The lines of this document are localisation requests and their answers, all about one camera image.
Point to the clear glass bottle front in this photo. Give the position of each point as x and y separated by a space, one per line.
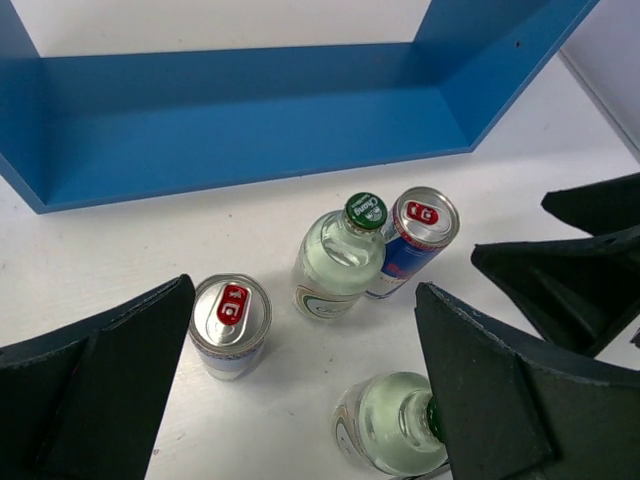
391 423

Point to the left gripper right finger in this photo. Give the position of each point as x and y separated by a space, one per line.
512 406

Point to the energy drink can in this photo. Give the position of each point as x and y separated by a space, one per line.
230 320
422 223

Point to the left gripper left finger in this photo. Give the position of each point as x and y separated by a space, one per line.
86 401

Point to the blue and yellow shelf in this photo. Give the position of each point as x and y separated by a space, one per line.
91 130

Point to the clear glass bottle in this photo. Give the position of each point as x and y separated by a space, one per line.
339 257
391 423

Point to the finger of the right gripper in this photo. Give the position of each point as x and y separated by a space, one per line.
579 294
600 208

